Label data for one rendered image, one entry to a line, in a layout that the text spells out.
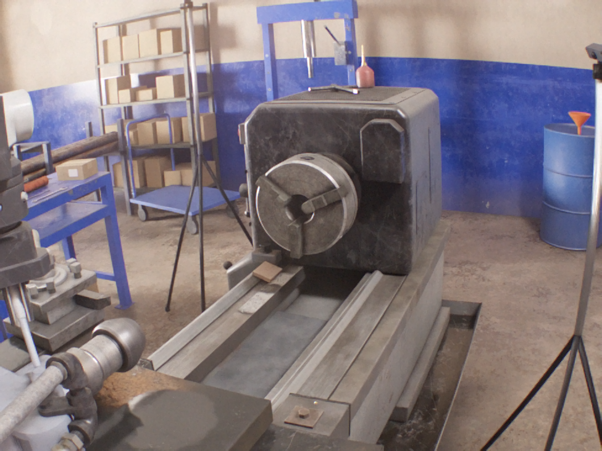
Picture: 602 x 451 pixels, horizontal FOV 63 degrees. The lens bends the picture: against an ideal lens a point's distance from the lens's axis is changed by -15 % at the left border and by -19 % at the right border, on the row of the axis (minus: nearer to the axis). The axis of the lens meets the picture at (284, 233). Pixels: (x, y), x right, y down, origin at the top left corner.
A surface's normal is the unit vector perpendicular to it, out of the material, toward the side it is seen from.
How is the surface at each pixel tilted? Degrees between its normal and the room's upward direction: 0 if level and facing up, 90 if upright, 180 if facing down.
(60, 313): 90
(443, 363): 0
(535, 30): 90
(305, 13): 90
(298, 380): 48
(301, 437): 0
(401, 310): 0
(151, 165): 90
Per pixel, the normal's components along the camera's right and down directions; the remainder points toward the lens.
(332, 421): -0.07, -0.94
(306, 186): -0.42, 0.33
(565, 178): -0.73, 0.27
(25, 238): 0.55, 0.24
